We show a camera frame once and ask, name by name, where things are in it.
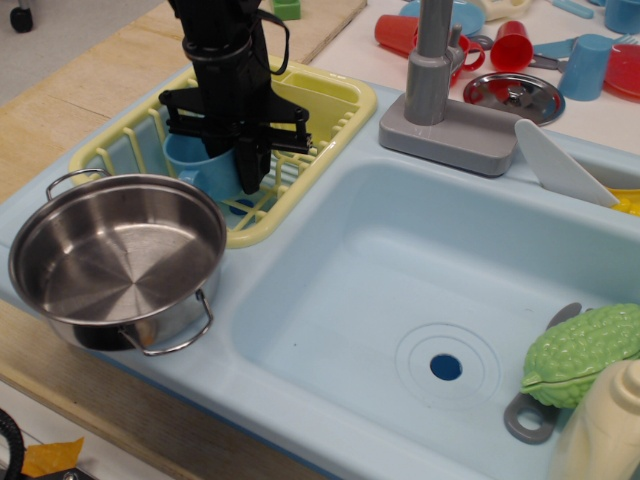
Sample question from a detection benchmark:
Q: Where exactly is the red cup upright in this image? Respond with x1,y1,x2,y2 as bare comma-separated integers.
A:
490,20,534,72

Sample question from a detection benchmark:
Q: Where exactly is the blue cup top right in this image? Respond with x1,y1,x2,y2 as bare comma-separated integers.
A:
604,0,640,34

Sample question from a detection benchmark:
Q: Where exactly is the yellow dish rack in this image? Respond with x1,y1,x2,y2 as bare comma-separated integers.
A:
69,63,377,249

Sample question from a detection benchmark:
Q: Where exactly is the orange tape piece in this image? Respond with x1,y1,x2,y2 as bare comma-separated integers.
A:
21,437,84,478

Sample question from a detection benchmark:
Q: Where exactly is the red cup left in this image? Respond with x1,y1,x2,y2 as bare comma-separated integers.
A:
374,15,418,58

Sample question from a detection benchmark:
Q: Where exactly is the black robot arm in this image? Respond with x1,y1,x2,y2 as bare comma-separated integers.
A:
159,1,312,194

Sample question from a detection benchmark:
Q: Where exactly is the blue plate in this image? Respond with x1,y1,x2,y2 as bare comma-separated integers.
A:
399,0,486,36

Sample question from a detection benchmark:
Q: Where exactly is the red mug with handle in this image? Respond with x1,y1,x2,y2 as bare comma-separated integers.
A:
451,35,486,85

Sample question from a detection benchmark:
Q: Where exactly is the light blue toy sink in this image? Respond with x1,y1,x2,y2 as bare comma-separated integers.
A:
0,74,640,480

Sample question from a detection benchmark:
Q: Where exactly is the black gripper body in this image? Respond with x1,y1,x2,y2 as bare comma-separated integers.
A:
159,51,311,153

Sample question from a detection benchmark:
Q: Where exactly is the blue cup overturned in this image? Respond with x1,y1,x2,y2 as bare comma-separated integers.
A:
558,34,614,102

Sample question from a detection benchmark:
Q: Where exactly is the grey toy faucet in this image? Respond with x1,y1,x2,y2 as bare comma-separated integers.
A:
378,1,519,178

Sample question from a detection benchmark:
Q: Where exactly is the black caster wheel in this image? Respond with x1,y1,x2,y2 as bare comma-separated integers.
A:
10,0,34,34

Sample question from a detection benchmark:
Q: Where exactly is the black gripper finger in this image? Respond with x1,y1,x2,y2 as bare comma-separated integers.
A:
235,137,271,194
202,135,236,158

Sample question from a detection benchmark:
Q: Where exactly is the green toy block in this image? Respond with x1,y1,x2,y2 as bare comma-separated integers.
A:
271,0,302,21

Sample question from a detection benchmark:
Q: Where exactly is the blue plastic cup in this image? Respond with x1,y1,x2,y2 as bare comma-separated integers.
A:
163,134,242,201

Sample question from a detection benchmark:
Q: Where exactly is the green bitter melon toy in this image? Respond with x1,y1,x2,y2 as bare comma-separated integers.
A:
520,303,639,409

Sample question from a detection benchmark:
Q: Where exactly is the steel pot lid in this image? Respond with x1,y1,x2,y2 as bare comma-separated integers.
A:
463,73,566,126

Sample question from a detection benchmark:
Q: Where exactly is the cream plastic bottle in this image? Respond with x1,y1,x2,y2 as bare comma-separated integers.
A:
548,360,639,479

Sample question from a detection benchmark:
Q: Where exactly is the yellow toy item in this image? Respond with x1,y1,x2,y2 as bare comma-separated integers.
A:
608,188,640,216

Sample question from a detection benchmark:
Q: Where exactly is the white plastic spatula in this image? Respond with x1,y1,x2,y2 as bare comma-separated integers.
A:
514,119,619,208

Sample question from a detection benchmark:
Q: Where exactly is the stainless steel pot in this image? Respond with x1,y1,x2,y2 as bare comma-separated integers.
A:
8,169,227,356

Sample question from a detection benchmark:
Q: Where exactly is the black cable hose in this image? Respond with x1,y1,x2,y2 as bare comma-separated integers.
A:
0,407,25,480

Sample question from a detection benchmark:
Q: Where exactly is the cream plastic item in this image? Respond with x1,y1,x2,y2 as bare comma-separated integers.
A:
474,0,532,22

